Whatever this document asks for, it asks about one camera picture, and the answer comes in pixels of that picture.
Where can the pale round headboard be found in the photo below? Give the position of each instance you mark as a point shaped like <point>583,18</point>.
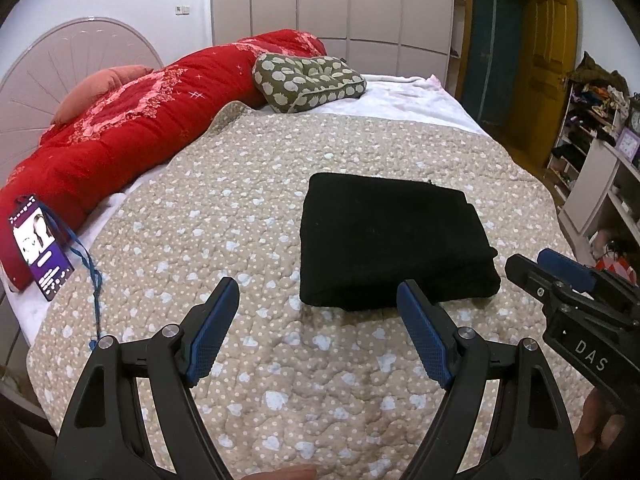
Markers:
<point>45,70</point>

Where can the purple square clock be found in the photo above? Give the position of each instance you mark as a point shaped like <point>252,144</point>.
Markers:
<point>628,141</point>

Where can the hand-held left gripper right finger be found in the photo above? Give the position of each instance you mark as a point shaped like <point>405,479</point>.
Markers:
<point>422,340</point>

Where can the green patterned pillow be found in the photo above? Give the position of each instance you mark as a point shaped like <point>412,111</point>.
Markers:
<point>300,80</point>

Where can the purple badge card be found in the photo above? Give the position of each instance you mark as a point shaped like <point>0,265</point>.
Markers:
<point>42,250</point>

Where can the person's right hand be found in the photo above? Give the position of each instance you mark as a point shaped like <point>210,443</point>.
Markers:
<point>602,420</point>

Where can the pink pillow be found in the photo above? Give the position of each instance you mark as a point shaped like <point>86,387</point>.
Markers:
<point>95,92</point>

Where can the round dark clock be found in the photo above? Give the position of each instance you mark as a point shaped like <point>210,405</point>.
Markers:
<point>635,121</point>

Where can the white shelf unit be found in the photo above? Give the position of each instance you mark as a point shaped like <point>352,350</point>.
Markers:
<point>600,185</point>

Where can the white wall switch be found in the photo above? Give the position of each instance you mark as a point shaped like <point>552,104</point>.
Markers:
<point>182,9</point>

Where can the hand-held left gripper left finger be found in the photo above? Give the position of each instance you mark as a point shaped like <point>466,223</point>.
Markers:
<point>212,340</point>

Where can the red bag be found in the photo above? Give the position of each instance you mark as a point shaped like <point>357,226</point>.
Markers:
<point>612,266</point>

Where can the red floral quilt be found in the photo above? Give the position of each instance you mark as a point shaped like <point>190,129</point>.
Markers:
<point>125,125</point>

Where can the yellow wooden door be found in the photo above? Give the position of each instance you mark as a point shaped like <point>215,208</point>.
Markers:
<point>542,75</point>

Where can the black pants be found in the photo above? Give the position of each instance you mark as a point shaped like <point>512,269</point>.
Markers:
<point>390,240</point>

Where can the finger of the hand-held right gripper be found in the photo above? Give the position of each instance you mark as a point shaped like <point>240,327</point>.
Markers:
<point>567,267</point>
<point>530,277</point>

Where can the person's left hand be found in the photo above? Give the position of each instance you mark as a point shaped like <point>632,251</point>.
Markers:
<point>287,474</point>

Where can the beige spotted quilted blanket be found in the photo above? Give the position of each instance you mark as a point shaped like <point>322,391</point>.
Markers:
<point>225,200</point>

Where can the glossy beige wardrobe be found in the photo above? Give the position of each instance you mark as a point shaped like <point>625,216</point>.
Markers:
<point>325,5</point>

